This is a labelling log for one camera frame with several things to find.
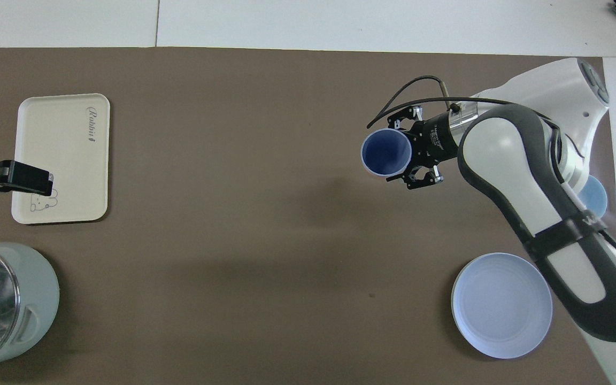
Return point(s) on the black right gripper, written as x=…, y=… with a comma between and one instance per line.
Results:
x=433, y=139

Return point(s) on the blue plastic cup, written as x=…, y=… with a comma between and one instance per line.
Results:
x=385, y=152

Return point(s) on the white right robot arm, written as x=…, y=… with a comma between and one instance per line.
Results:
x=500, y=155

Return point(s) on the cream tray with rabbit print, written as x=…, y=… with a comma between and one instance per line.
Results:
x=62, y=144

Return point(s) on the pale green cooking pot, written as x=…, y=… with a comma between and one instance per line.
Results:
x=40, y=289

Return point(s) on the light blue round plate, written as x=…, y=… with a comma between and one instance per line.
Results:
x=501, y=305

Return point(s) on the brown paper table mat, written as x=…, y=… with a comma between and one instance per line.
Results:
x=233, y=187

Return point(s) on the light blue small bowl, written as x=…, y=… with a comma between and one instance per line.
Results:
x=594, y=195

